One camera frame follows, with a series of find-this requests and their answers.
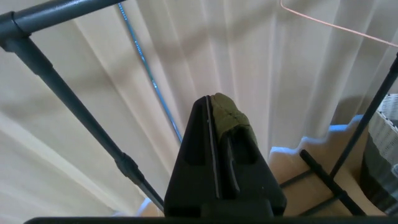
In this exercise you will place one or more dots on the green long-sleeved shirt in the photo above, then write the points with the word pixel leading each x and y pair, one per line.
pixel 227 115

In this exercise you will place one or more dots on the pink clothes hanger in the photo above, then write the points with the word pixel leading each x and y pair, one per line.
pixel 335 27

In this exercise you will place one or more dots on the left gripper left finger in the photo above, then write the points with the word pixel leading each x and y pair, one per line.
pixel 192 171

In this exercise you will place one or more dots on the black clothes rack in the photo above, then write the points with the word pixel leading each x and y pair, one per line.
pixel 62 90

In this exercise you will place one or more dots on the white laundry basket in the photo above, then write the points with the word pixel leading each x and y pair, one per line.
pixel 385 140

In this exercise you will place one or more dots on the beige curtain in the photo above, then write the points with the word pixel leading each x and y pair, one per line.
pixel 248 46

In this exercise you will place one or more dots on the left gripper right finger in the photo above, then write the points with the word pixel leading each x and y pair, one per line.
pixel 255 186

